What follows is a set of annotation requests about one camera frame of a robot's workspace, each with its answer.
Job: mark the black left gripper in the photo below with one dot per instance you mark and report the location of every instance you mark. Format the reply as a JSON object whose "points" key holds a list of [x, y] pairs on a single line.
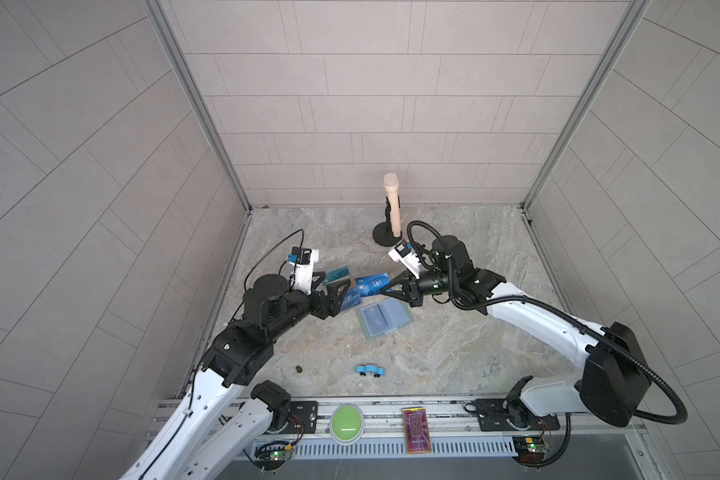
{"points": [[329, 306]]}

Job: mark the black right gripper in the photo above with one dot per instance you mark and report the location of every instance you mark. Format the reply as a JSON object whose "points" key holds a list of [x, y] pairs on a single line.
{"points": [[411, 291]]}

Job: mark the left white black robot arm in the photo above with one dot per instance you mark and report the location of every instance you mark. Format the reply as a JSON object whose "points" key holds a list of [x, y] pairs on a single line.
{"points": [[193, 444]]}

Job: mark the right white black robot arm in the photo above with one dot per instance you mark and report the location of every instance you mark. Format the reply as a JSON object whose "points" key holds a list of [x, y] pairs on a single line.
{"points": [[610, 376]]}

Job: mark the teal card in stand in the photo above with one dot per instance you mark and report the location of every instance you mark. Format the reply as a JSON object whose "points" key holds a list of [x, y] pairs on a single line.
{"points": [[336, 274]]}

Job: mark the blue card in stand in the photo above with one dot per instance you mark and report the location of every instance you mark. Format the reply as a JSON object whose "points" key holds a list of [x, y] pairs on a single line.
{"points": [[352, 299]]}

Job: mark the purple patterned card box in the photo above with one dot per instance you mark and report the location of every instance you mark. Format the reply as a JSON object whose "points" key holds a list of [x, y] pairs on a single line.
{"points": [[417, 435]]}

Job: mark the black round microphone stand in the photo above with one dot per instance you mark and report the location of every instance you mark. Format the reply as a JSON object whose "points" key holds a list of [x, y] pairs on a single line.
{"points": [[383, 233]]}

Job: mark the blue toy car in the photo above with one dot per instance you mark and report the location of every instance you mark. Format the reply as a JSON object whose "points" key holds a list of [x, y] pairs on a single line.
{"points": [[370, 370]]}

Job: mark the green round button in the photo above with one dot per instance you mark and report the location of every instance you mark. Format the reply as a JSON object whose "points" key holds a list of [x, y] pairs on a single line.
{"points": [[347, 424]]}

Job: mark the left green circuit board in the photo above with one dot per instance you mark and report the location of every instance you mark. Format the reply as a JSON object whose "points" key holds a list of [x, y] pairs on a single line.
{"points": [[275, 451]]}

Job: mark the green circuit board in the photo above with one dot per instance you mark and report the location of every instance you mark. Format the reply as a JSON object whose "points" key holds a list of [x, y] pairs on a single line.
{"points": [[275, 451], [530, 450]]}

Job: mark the right green circuit board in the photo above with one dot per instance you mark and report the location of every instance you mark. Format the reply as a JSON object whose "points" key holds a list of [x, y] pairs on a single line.
{"points": [[530, 450]]}

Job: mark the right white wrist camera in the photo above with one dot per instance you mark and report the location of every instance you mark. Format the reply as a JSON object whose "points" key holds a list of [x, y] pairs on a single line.
{"points": [[403, 252]]}

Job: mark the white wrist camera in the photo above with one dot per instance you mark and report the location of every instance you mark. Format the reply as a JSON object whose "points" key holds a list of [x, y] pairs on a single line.
{"points": [[403, 252], [303, 261]]}

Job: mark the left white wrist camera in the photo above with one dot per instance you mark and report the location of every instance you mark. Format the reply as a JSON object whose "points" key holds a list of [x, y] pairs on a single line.
{"points": [[303, 261]]}

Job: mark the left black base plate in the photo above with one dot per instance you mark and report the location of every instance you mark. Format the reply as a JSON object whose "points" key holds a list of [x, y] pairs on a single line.
{"points": [[299, 417]]}

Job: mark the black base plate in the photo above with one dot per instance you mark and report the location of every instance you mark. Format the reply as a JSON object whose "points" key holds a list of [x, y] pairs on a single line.
{"points": [[495, 415], [299, 417]]}

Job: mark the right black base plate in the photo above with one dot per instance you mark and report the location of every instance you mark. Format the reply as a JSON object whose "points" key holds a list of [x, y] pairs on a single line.
{"points": [[495, 415]]}

